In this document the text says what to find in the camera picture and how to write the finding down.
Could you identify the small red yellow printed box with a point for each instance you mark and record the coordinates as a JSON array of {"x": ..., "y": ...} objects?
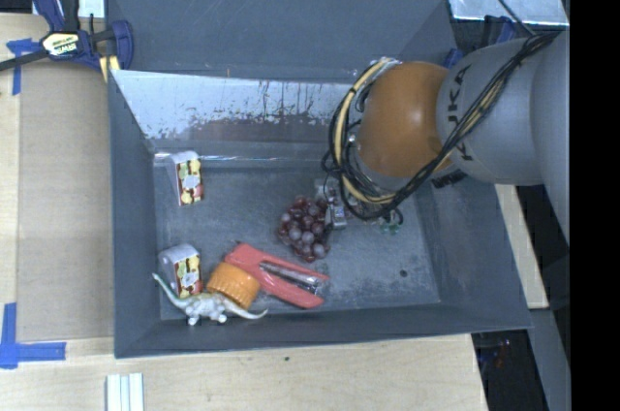
[
  {"x": 189, "y": 179},
  {"x": 184, "y": 271}
]

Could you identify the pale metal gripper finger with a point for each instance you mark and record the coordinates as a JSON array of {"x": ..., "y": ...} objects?
[
  {"x": 327, "y": 193},
  {"x": 337, "y": 217}
]

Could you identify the red toy grape bunch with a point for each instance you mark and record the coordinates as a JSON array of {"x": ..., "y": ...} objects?
[{"x": 305, "y": 230}]

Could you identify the grey metal bin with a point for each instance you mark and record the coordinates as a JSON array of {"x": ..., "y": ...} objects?
[{"x": 271, "y": 36}]

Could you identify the white toy dinosaur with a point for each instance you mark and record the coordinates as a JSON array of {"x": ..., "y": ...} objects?
[{"x": 206, "y": 306}]

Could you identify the orange plastic lid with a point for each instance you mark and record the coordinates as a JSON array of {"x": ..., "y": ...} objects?
[{"x": 232, "y": 284}]

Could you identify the red stapler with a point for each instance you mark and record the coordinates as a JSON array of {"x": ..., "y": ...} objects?
[{"x": 286, "y": 275}]

